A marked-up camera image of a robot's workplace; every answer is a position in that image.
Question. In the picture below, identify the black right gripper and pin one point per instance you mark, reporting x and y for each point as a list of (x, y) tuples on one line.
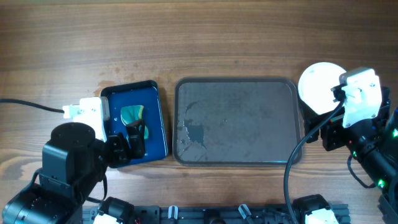
[(329, 132)]

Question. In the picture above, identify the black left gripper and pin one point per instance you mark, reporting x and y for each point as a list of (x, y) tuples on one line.
[(122, 150)]

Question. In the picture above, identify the green yellow sponge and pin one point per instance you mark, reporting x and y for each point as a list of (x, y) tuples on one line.
[(131, 114)]

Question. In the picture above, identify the white plate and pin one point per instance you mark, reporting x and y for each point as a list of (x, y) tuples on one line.
[(315, 84)]

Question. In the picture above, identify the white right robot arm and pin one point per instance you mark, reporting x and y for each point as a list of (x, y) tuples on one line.
[(371, 142)]

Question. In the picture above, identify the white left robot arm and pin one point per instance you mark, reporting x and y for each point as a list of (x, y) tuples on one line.
[(73, 162)]

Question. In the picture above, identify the blue water tray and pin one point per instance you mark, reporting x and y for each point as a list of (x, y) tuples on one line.
[(143, 93)]

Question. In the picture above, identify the dark brown serving tray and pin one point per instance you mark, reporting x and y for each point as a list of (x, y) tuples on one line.
[(235, 121)]

